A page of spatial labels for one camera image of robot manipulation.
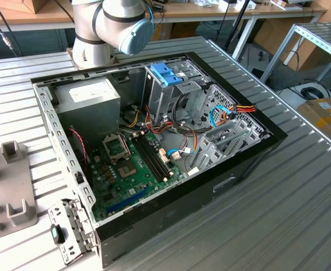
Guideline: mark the brown cardboard panel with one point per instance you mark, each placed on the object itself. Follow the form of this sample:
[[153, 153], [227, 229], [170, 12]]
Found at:
[[270, 36]]

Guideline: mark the grey metal drive cage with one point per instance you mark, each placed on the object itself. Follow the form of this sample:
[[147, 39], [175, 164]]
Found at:
[[160, 98]]

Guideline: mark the metal slat shelf frame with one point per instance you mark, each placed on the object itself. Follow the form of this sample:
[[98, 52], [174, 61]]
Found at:
[[323, 36]]

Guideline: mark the black latch with teal tab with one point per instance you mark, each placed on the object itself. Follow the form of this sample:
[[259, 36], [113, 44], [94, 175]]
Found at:
[[57, 234]]

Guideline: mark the grey parts rack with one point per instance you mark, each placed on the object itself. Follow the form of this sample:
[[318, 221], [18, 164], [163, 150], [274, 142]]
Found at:
[[13, 180]]

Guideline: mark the blue plastic disk carrier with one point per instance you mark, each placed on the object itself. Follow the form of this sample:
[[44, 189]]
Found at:
[[162, 74]]

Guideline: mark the black open PC case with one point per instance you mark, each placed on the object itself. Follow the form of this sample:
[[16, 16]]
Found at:
[[182, 214]]

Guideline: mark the beige power connector socket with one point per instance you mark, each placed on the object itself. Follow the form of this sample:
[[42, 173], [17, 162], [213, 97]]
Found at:
[[163, 156]]

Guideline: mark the green motherboard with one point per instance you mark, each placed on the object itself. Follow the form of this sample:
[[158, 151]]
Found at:
[[120, 192]]

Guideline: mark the silver metal disk bay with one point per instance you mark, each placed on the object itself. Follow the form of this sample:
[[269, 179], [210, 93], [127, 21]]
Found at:
[[210, 142]]

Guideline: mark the small cardboard box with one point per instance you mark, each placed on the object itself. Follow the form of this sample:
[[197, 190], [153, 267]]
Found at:
[[27, 5]]

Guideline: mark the cardboard box with labels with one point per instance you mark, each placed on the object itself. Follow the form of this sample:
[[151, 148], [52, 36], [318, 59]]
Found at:
[[323, 121]]

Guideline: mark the grey power supply unit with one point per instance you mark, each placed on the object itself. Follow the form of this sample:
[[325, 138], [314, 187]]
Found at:
[[89, 113]]

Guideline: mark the black RAM slot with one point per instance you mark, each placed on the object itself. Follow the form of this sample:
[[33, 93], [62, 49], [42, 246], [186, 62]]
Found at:
[[154, 158], [147, 160], [150, 159], [158, 157]]

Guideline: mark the black tripod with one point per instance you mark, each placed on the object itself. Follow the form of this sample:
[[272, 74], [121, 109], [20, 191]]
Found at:
[[238, 22]]

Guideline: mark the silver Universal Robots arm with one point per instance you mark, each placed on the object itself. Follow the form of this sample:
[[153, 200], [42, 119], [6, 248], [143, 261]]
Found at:
[[97, 25]]

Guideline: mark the blue expansion slot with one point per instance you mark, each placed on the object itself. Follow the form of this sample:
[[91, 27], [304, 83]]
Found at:
[[128, 198]]

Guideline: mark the silver expansion card retainer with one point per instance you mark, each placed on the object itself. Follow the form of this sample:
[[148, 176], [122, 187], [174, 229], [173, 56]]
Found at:
[[72, 226]]

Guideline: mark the CPU socket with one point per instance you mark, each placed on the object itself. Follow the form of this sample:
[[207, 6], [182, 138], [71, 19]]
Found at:
[[128, 172]]

